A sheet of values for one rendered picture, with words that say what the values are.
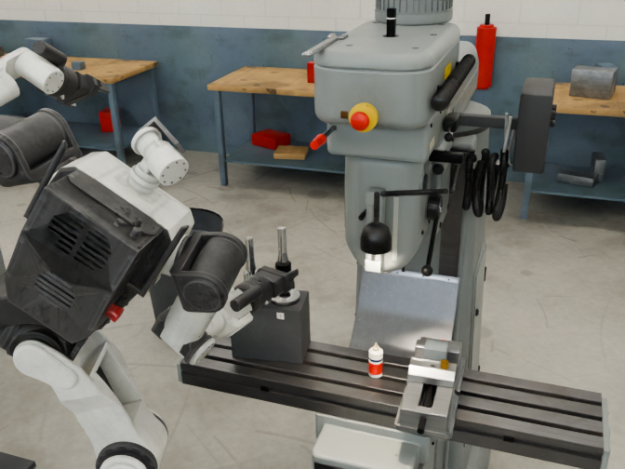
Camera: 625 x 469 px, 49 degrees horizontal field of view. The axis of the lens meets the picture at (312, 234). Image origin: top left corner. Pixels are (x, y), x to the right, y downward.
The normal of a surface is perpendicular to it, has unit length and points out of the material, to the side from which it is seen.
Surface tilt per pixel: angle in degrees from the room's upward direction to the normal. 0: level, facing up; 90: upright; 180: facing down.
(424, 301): 63
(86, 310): 97
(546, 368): 0
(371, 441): 0
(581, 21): 90
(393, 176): 90
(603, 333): 0
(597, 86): 90
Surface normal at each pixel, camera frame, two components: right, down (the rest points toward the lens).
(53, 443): -0.02, -0.90
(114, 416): -0.02, 0.43
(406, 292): -0.30, -0.04
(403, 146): -0.33, 0.41
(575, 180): -0.57, 0.36
